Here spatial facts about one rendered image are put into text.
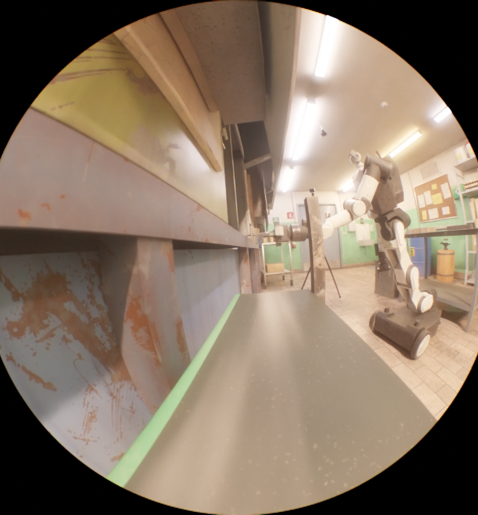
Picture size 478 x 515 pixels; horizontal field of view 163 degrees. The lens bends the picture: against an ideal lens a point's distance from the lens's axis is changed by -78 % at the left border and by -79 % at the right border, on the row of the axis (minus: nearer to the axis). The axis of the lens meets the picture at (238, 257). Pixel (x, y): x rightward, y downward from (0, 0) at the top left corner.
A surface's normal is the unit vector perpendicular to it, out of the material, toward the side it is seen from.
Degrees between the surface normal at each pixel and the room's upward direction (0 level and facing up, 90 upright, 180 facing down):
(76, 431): 90
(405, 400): 0
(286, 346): 0
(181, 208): 90
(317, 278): 90
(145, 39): 90
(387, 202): 111
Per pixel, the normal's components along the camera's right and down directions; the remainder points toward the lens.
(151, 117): 0.99, -0.07
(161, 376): -0.15, 0.05
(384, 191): -0.40, 0.42
